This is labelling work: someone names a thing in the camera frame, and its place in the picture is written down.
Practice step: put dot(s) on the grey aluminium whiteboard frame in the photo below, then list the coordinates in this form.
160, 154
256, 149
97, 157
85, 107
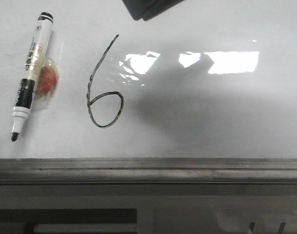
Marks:
147, 170

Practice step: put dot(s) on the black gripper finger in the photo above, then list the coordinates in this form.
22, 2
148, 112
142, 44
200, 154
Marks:
158, 7
137, 8

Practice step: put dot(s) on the black white whiteboard marker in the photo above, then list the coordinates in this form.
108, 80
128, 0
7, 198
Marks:
31, 72

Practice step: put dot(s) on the white whiteboard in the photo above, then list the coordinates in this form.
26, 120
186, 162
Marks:
206, 78

